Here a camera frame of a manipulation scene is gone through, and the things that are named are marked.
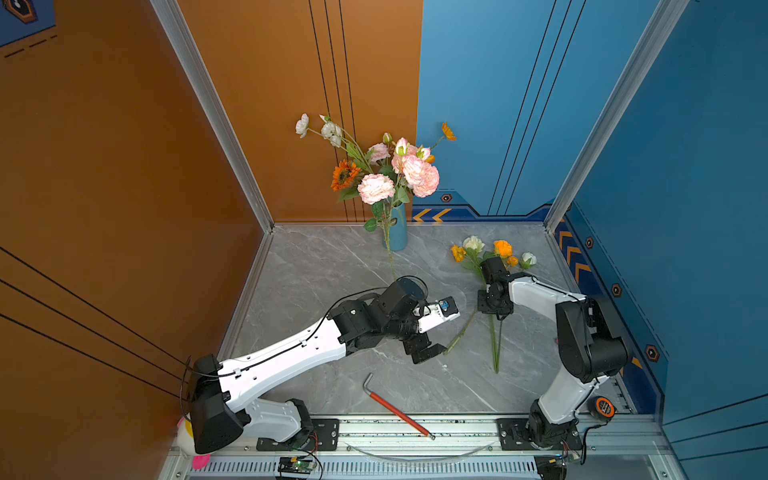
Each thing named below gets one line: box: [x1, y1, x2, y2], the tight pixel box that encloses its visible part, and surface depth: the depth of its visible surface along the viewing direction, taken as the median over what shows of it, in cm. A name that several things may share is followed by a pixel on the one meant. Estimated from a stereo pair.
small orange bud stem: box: [450, 244, 481, 277], surface depth 111 cm
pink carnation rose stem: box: [358, 173, 396, 280], surface depth 62 cm
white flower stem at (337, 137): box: [295, 113, 374, 174], surface depth 93 cm
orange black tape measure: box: [586, 396, 617, 422], surface depth 77 cm
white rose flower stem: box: [520, 252, 537, 270], surface depth 107 cm
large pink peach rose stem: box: [391, 137, 440, 205], surface depth 62 cm
